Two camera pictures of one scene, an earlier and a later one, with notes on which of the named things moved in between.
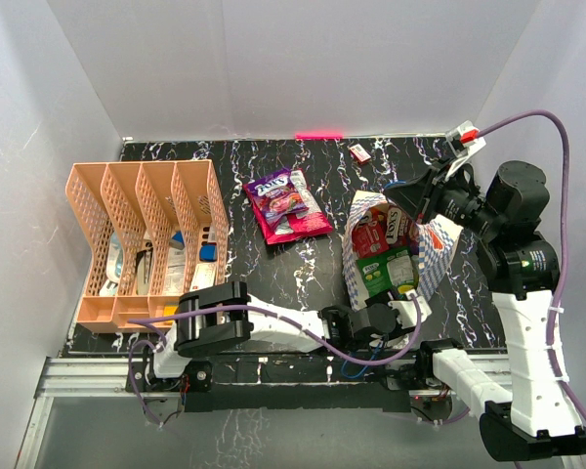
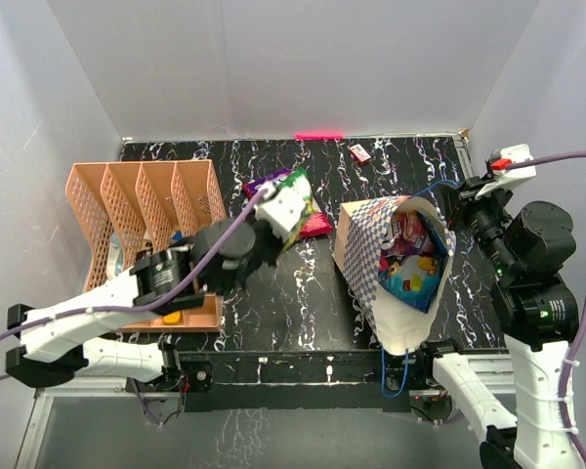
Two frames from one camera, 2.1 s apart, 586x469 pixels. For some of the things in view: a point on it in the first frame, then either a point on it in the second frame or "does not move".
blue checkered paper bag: [438, 238] to [399, 326]
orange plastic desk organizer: [152, 231] does not move
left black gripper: [385, 298] to [272, 257]
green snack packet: [394, 270] to [290, 177]
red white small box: [359, 153] does not move
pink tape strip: [318, 136] does not move
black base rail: [371, 381] does not move
